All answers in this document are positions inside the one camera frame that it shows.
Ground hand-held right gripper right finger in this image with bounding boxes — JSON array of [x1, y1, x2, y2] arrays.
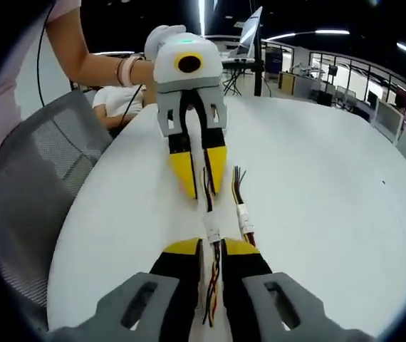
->
[[222, 237, 332, 342]]

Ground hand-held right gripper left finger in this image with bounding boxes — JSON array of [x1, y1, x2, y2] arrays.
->
[[92, 237, 204, 342]]

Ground small JST connector thin wires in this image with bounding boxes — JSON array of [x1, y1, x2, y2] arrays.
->
[[240, 220, 259, 248]]

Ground JST connector plug orange wires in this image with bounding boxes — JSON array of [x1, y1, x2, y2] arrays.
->
[[202, 227, 224, 327]]

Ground large JST socket yellow wires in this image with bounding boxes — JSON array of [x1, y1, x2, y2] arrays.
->
[[231, 165, 251, 224]]

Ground person's left hand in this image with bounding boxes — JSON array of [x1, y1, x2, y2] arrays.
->
[[144, 24, 187, 62]]

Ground black folding stand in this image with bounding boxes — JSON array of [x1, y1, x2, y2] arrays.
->
[[222, 58, 258, 96]]

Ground pink wristband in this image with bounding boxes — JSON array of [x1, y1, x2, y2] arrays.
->
[[115, 56, 144, 87]]

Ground tilted screen on pole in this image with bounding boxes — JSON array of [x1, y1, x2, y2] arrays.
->
[[228, 6, 265, 58]]

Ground brown cabinet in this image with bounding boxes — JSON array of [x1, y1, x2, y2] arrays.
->
[[277, 71, 296, 96]]

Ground grey mesh office chair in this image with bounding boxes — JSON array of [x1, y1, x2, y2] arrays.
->
[[0, 90, 114, 323]]

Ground white framed desk monitor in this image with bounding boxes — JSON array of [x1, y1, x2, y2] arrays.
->
[[373, 97, 404, 144]]

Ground person's torso pink shirt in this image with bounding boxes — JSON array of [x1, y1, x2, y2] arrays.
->
[[0, 0, 83, 181]]

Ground thin black cable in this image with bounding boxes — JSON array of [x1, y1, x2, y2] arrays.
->
[[36, 0, 58, 108]]

